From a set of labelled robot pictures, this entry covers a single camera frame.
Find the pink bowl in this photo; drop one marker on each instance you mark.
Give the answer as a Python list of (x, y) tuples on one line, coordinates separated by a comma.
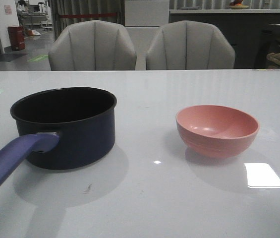
[(216, 131)]

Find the dark blue saucepan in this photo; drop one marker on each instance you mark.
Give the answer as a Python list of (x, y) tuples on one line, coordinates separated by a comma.
[(60, 129)]

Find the right grey upholstered chair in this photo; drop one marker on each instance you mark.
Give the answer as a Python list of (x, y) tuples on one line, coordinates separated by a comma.
[(189, 45)]

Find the grey upholstered chair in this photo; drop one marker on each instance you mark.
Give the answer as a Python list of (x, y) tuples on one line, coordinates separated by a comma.
[(93, 45), (189, 45)]

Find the left grey upholstered chair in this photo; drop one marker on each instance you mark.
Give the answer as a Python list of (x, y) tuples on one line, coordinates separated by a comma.
[(93, 45)]

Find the white cabinet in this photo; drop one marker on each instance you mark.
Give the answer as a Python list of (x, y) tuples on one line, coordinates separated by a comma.
[(142, 18)]

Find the red barrier belt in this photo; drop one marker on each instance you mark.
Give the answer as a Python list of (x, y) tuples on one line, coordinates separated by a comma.
[(96, 15)]

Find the dark counter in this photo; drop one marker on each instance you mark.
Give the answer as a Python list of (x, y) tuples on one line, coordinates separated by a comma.
[(241, 27)]

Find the fruit plate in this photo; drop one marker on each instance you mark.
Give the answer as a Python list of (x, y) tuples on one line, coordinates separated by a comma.
[(237, 4)]

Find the red bin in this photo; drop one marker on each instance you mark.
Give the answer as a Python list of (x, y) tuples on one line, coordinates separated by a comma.
[(16, 36)]

